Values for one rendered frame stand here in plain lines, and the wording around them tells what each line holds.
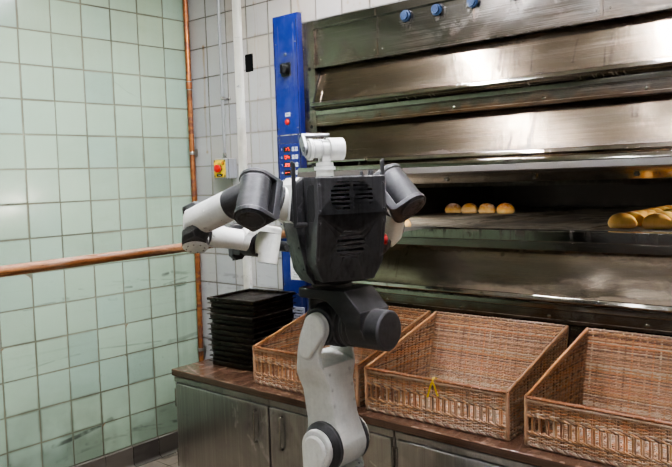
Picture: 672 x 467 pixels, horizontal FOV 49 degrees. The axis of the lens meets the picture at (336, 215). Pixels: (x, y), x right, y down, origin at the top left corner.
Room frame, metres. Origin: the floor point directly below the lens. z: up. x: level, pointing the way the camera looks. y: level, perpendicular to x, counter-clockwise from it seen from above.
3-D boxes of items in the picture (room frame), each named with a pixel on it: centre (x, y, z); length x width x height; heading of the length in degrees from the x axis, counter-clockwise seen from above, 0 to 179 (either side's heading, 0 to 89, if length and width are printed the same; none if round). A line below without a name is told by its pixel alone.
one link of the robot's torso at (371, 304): (2.08, -0.03, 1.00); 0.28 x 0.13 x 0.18; 49
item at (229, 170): (3.69, 0.55, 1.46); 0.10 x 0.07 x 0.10; 49
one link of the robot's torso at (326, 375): (2.12, 0.02, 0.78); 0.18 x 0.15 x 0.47; 139
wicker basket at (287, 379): (2.91, -0.01, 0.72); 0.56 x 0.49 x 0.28; 49
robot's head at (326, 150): (2.15, 0.02, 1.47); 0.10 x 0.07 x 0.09; 110
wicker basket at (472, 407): (2.53, -0.44, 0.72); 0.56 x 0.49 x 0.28; 50
